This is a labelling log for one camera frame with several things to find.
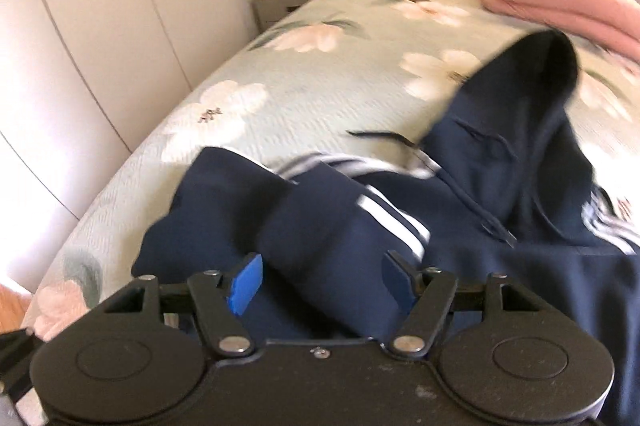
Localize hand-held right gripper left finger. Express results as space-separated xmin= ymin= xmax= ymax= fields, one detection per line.
xmin=102 ymin=252 xmax=264 ymax=355

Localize grey nightstand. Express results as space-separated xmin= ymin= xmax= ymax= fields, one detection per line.
xmin=250 ymin=0 xmax=347 ymax=33

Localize white wardrobe doors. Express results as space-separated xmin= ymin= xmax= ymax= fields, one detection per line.
xmin=0 ymin=0 xmax=283 ymax=232

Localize floral green bedspread bed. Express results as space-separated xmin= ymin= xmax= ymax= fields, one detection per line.
xmin=22 ymin=0 xmax=640 ymax=342

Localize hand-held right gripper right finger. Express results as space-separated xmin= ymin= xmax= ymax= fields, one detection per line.
xmin=382 ymin=251 xmax=545 ymax=355

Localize navy striped hoodie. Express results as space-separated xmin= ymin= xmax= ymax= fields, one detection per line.
xmin=131 ymin=28 xmax=640 ymax=426

